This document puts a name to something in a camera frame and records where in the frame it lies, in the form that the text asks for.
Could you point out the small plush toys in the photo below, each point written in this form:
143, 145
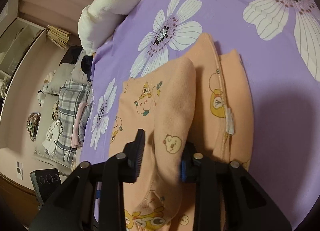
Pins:
46, 86

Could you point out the white wall switch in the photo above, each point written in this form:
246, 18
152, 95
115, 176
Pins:
19, 170

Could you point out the grey plaid blanket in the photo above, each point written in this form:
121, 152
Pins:
67, 111

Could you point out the purple flower print bedsheet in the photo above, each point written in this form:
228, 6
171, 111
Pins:
275, 121

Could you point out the dark brown cloth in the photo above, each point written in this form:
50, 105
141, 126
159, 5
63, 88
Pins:
72, 55

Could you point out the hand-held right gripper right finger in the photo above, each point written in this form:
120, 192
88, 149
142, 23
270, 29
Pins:
183, 171

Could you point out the grey pillow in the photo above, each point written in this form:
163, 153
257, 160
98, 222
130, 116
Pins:
60, 76

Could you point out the multicoloured yarn bundle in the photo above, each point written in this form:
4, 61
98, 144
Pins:
33, 126

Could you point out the dark navy clothes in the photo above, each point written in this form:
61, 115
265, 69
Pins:
86, 67

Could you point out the tan woven straw item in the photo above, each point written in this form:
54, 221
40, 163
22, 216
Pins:
58, 36

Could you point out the orange cartoon print shirt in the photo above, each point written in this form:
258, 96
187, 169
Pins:
175, 91

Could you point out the black device with three rings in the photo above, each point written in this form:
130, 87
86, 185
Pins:
45, 183

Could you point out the pale pink cloth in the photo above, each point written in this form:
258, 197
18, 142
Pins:
77, 126

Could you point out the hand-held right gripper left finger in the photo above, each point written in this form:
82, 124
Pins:
140, 156

